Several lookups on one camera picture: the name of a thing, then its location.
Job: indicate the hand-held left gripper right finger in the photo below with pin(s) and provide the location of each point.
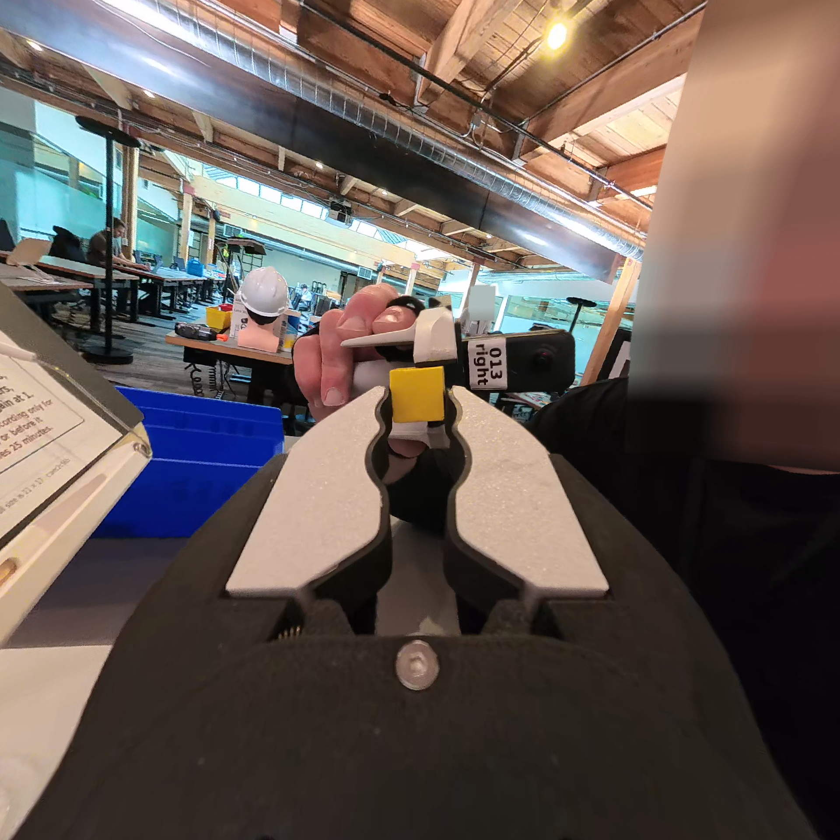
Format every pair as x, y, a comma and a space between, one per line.
525, 512

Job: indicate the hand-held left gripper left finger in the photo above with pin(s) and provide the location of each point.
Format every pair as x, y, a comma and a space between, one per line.
315, 499

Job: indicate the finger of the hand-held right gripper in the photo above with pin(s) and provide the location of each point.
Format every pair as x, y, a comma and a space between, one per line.
436, 334
407, 431

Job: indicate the yellow wooden cube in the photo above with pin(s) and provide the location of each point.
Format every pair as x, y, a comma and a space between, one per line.
417, 394

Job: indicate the blue plastic bin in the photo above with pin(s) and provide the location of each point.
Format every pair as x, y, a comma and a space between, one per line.
190, 459

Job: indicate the person's right forearm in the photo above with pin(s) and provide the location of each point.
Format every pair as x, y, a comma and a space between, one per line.
420, 492

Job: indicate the person's right hand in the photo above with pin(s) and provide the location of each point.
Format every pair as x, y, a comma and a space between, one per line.
334, 367

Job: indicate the black floor lamp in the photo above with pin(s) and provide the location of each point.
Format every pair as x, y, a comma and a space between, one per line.
581, 303

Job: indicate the white canister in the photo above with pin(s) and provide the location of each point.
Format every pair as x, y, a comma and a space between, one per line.
292, 328

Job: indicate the ceiling projector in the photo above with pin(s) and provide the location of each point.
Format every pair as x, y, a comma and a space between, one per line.
339, 213

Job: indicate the pink mannequin head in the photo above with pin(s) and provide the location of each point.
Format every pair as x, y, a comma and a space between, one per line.
256, 334

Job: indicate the white hard hat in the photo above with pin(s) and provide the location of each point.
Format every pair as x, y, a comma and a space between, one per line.
262, 292

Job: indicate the wooden work table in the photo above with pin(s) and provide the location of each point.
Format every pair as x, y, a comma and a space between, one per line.
216, 346

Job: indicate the yellow plastic bin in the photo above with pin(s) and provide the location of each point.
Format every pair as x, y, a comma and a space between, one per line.
218, 318

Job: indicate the black power tool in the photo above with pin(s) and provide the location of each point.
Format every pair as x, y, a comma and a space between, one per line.
193, 330

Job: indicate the person's dark clothing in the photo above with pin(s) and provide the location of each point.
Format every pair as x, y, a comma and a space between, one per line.
754, 590

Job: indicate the instruction sign in acrylic holder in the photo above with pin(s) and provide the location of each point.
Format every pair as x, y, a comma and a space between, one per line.
39, 420

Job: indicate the round ceiling lamp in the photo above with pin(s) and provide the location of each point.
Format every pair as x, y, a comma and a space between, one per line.
557, 35

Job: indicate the long office desk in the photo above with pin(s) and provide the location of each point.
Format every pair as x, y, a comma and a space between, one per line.
85, 268

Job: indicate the white table mat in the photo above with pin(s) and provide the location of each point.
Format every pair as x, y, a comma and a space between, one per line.
39, 722

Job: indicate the black office chair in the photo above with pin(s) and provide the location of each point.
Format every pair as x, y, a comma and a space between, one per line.
65, 244

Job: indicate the silver spiral air duct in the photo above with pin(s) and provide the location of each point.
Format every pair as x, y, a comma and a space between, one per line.
420, 128

